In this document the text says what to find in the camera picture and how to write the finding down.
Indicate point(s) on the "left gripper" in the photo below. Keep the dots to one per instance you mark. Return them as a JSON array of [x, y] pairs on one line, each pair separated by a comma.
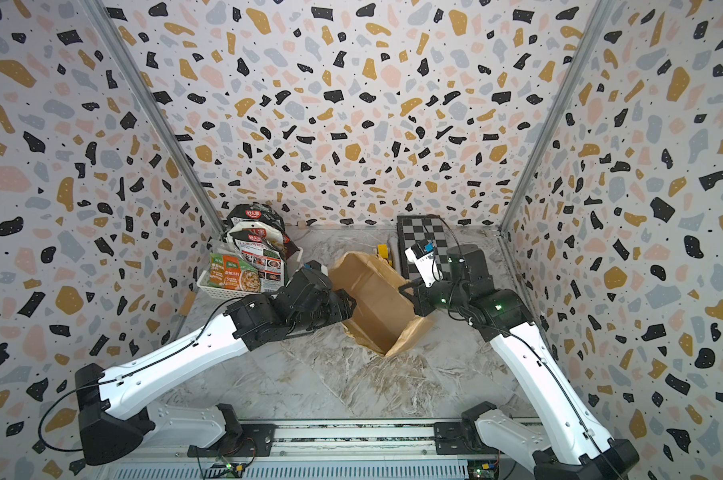
[[342, 305]]

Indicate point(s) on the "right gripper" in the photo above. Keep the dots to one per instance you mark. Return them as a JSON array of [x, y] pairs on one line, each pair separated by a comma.
[[419, 298]]

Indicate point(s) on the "black purple condiment packet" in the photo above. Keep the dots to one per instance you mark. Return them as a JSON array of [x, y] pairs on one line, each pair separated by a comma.
[[289, 247]]

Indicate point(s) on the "brown paper bag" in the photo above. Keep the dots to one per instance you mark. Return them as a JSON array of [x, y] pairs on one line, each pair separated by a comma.
[[383, 321]]

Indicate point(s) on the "black white red packet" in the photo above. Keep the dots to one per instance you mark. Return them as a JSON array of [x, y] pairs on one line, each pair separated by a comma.
[[264, 246]]

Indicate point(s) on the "white plastic basket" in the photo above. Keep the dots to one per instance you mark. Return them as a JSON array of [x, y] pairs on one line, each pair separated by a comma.
[[224, 248]]

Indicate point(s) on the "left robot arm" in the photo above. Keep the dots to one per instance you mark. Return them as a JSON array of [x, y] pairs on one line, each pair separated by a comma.
[[119, 407]]

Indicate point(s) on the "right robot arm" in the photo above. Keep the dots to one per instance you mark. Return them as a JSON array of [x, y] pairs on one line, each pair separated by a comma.
[[574, 444]]

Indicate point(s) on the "green orange condiment packet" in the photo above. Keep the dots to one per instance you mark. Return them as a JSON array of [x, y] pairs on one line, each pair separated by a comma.
[[231, 272]]

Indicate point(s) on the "black white checkerboard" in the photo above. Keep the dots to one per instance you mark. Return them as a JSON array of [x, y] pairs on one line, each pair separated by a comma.
[[414, 228]]

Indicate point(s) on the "yellow red toy block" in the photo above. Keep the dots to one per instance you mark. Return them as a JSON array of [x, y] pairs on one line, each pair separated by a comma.
[[383, 251]]

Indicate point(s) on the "brown tape piece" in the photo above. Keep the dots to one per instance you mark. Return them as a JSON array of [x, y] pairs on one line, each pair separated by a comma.
[[188, 304]]

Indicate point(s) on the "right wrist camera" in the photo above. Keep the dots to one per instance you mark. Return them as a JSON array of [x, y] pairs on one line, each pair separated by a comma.
[[423, 256]]

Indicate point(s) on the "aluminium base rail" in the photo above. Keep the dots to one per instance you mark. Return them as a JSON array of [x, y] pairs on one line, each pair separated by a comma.
[[330, 449]]

